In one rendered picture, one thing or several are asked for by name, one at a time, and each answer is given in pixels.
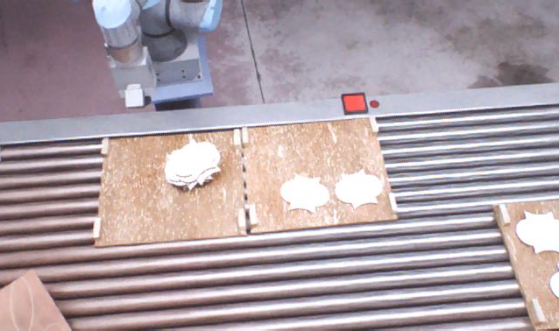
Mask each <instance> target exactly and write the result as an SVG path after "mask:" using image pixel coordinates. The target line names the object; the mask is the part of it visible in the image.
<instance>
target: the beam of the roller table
mask: <svg viewBox="0 0 559 331"><path fill-rule="evenodd" d="M372 100H375V101H377V102H378V103H379V106H378V107H377V108H373V107H371V106H370V101H372ZM366 101H367V104H368V109H369V113H368V115H355V116H344V115H343V106H342V102H341V99H329V100H316V101H303V102H278V103H265V104H252V105H239V106H226V107H213V108H200V109H175V110H162V111H149V113H136V114H122V115H110V116H85V117H71V118H59V119H46V120H32V121H19V122H6V123H0V146H2V147H13V146H26V145H38V144H63V143H76V142H88V141H101V140H103V138H104V137H108V138H109V139H116V138H131V137H157V136H172V135H187V134H201V133H213V132H226V131H234V130H235V129H239V130H242V127H247V128H258V127H268V126H279V125H290V124H301V123H321V122H332V121H342V120H354V119H365V118H369V117H370V116H374V119H375V121H376V120H389V119H401V118H414V117H426V116H452V115H464V113H477V112H489V111H502V110H516V109H540V108H552V107H559V83H550V84H537V85H525V86H511V87H498V88H473V89H459V90H446V91H434V92H420V93H406V94H393V95H382V96H368V97H366Z"/></svg>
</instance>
